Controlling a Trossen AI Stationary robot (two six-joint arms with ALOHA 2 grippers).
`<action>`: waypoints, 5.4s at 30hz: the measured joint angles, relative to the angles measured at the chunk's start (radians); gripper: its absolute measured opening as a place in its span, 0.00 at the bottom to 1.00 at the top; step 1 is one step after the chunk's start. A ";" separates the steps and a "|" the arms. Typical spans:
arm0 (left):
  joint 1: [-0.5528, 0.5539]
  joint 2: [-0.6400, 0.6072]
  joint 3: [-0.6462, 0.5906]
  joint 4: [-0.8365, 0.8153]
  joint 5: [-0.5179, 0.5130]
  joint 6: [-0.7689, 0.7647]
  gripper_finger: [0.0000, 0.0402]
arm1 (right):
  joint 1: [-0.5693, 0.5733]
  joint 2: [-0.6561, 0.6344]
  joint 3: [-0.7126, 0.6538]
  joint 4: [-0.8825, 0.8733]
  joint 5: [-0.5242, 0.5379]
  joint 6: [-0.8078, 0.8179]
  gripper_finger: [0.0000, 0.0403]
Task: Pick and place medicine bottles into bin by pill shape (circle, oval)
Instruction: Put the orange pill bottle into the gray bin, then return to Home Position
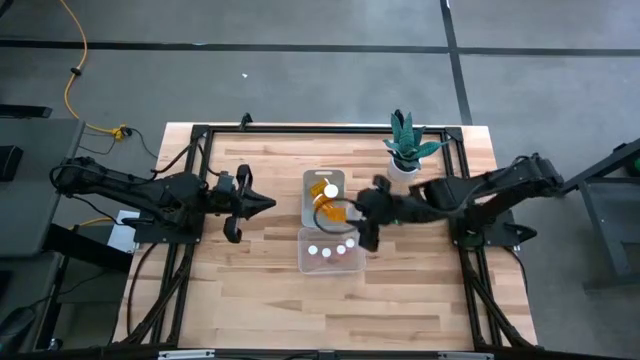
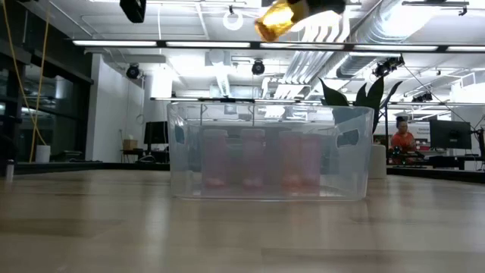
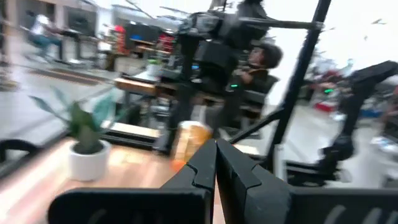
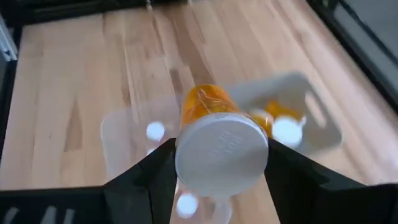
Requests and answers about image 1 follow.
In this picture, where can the dark blue office chair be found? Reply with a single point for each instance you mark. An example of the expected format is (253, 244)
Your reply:
(15, 325)

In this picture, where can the clear plastic bin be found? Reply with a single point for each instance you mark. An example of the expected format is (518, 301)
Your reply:
(320, 266)

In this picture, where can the white sheet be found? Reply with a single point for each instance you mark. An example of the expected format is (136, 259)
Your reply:
(120, 241)

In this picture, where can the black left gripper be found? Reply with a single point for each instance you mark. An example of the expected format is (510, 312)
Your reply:
(225, 205)

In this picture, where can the black table clamp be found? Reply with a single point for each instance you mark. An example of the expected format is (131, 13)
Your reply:
(520, 233)
(245, 120)
(137, 221)

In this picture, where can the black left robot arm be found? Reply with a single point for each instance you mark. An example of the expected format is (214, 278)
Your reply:
(165, 192)

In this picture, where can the small orange pill bottle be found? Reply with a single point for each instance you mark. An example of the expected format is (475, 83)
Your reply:
(326, 252)
(350, 243)
(312, 249)

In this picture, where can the grey metal stand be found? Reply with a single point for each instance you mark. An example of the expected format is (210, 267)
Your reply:
(600, 220)

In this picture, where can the grey office desk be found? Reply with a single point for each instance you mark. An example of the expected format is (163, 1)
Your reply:
(40, 210)

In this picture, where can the black desktop box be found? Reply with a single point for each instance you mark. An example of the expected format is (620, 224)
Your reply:
(10, 162)

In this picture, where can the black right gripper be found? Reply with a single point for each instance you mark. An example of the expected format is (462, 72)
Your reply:
(390, 209)

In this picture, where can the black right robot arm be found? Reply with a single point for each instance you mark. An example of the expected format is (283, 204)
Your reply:
(500, 187)

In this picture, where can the black desk foot bar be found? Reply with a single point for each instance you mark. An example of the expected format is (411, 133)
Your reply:
(25, 111)

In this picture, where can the snake plant in white pot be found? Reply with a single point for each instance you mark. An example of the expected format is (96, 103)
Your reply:
(407, 145)

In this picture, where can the small pink pill bottle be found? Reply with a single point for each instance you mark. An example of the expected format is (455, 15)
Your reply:
(341, 249)

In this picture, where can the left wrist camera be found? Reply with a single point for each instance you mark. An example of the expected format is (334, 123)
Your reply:
(225, 181)

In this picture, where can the silver aluminium bracket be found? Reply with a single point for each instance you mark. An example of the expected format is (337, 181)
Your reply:
(186, 355)
(466, 356)

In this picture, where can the black aluminium table frame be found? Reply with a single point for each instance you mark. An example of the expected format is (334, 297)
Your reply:
(325, 129)

